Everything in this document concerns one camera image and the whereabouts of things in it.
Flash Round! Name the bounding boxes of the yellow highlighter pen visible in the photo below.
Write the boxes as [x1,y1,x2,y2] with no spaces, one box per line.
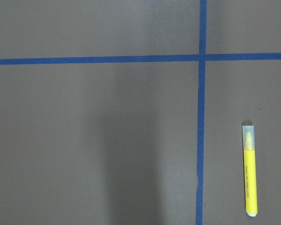
[242,125,258,217]

